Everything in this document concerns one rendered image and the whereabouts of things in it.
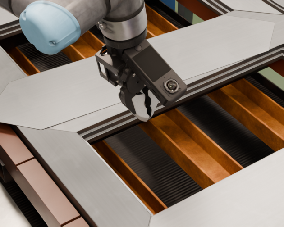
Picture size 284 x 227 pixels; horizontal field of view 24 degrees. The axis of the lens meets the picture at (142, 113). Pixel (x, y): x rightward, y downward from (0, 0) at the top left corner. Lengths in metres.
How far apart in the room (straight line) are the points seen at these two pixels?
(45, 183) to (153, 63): 0.34
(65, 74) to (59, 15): 0.57
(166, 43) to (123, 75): 0.49
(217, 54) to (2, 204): 0.58
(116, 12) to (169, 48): 0.57
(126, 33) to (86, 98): 0.41
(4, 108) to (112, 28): 0.45
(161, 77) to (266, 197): 0.31
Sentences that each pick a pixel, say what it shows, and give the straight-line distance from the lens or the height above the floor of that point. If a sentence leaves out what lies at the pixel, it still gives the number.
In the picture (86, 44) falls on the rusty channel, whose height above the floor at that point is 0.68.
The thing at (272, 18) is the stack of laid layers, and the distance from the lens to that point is 1.68.
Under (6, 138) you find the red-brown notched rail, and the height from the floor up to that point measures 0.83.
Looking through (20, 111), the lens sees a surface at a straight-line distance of 1.37.
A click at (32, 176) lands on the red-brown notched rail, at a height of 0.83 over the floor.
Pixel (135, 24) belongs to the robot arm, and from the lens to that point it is 1.00.
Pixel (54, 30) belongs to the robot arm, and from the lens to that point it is 0.89.
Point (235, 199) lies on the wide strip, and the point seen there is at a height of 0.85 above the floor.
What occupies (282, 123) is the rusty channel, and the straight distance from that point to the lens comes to 1.60.
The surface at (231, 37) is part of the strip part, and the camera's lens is 1.59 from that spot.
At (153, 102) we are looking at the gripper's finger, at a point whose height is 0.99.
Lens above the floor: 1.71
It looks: 40 degrees down
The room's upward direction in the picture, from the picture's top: straight up
